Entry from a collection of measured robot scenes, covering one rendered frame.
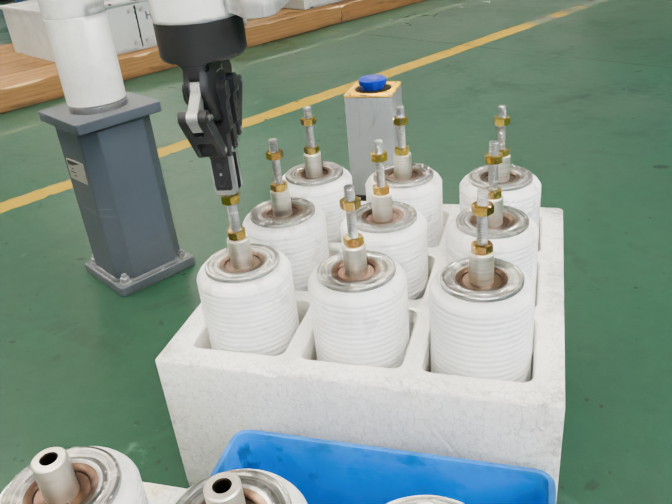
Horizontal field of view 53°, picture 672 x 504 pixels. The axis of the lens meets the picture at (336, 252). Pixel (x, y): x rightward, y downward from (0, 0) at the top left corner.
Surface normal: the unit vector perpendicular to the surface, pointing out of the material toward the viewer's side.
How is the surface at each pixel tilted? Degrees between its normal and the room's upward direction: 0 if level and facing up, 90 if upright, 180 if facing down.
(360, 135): 90
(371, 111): 90
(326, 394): 90
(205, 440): 90
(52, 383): 0
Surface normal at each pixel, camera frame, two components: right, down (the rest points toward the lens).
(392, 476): -0.27, 0.45
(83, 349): -0.09, -0.88
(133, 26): 0.68, 0.29
